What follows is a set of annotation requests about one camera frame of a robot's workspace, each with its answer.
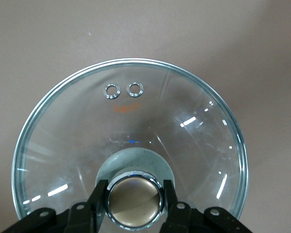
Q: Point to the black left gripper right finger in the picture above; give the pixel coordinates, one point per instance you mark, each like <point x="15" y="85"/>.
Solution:
<point x="179" y="218"/>

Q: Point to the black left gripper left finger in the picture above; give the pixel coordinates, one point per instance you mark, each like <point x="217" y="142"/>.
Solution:
<point x="82" y="218"/>

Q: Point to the glass pot lid with knob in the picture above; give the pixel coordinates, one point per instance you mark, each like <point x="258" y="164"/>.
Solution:
<point x="135" y="121"/>

